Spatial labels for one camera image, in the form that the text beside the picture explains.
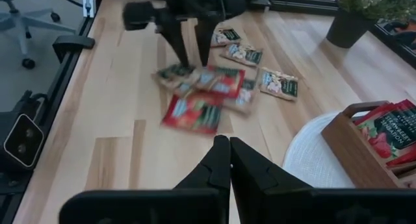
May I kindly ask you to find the beige tea packet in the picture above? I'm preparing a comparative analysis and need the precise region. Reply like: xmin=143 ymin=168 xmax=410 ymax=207
xmin=223 ymin=79 xmax=260 ymax=117
xmin=151 ymin=63 xmax=203 ymax=89
xmin=220 ymin=43 xmax=264 ymax=68
xmin=257 ymin=66 xmax=300 ymax=103
xmin=210 ymin=27 xmax=242 ymax=49

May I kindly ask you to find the red strawberry tea packet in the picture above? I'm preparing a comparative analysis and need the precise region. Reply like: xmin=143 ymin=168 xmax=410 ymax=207
xmin=161 ymin=92 xmax=226 ymax=136
xmin=194 ymin=66 xmax=246 ymax=99
xmin=353 ymin=99 xmax=416 ymax=126
xmin=355 ymin=103 xmax=416 ymax=160

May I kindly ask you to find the green potted plant black pot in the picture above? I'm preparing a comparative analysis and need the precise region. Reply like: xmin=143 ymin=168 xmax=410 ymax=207
xmin=326 ymin=0 xmax=416 ymax=50

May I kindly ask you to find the black table clamp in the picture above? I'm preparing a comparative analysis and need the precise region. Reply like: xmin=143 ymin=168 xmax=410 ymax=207
xmin=52 ymin=34 xmax=96 ymax=62

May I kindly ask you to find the black depth camera box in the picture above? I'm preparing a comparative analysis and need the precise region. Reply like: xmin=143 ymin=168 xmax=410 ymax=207
xmin=0 ymin=111 xmax=46 ymax=171

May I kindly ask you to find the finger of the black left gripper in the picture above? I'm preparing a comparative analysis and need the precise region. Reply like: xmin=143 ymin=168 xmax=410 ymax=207
xmin=122 ymin=1 xmax=192 ymax=68
xmin=194 ymin=14 xmax=226 ymax=68

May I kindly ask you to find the silver aluminium profile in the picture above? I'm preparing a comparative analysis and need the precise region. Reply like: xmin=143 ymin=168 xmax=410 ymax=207
xmin=81 ymin=0 xmax=96 ymax=18

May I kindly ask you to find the grey office chair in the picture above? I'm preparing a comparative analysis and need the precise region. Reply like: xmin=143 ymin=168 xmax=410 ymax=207
xmin=0 ymin=0 xmax=78 ymax=71

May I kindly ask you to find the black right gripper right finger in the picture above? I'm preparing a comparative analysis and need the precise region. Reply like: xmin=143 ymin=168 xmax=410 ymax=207
xmin=229 ymin=136 xmax=416 ymax=224

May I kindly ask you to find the white round woven placemat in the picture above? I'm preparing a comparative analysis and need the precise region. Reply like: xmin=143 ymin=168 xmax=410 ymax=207
xmin=281 ymin=110 xmax=370 ymax=190

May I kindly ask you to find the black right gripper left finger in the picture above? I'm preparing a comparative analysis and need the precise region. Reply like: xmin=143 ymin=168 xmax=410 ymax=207
xmin=59 ymin=134 xmax=232 ymax=224

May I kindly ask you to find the wooden tea organizer box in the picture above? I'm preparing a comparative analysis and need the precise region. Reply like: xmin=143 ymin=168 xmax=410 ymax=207
xmin=321 ymin=99 xmax=416 ymax=190

